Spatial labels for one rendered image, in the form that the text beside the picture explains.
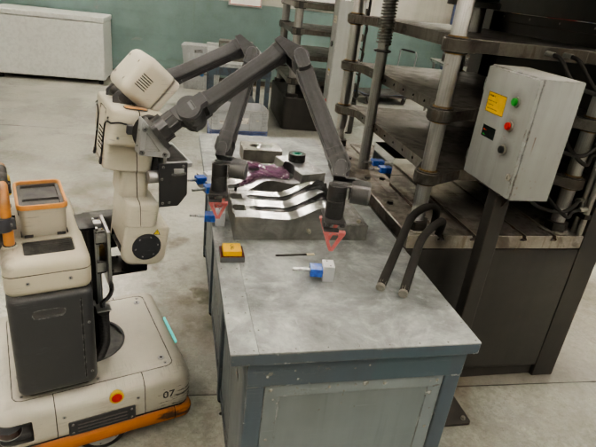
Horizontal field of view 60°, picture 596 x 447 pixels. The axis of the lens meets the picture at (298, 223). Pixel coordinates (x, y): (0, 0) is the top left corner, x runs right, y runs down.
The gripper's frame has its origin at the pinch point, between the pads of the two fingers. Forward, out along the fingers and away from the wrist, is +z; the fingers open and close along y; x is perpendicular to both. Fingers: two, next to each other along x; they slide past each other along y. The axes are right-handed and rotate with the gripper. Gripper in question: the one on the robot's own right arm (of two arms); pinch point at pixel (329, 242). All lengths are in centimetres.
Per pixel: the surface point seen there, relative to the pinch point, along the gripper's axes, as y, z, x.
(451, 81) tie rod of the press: 44, -47, -44
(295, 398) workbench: -34.5, 31.6, 9.2
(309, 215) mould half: 26.2, 2.5, 3.8
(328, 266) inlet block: -2.1, 7.2, -0.5
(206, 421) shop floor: 16, 93, 36
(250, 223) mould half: 23.2, 5.7, 24.6
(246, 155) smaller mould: 110, 7, 28
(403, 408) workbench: -30, 38, -24
